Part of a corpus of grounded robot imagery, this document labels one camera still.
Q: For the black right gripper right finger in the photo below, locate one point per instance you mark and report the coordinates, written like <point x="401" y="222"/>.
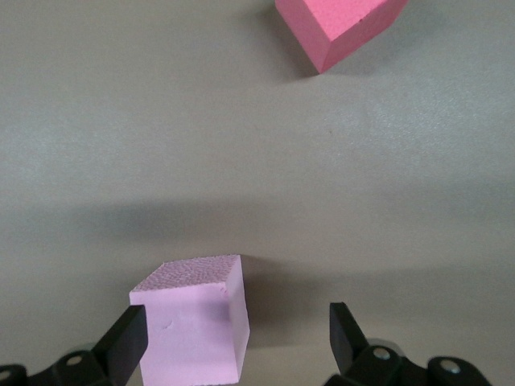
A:
<point x="346" y="346"/>

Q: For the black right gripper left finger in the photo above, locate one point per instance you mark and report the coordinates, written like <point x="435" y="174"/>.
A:
<point x="120" y="346"/>

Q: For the pink foam block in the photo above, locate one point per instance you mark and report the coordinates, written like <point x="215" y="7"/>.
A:
<point x="189" y="333"/>

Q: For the red foam block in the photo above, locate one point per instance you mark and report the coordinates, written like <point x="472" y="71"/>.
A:
<point x="342" y="28"/>

